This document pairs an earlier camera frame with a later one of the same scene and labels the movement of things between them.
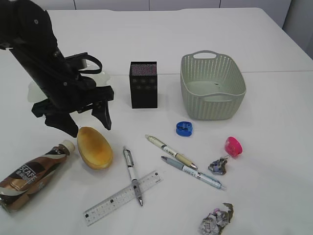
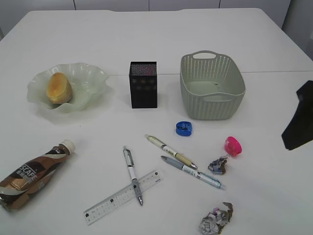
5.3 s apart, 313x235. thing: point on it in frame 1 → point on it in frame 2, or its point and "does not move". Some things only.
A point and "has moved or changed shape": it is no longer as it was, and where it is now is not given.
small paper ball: (218, 166) does not move
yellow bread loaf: (95, 149) has moved or changed shape
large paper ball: (212, 223) does not move
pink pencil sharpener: (233, 147) does not move
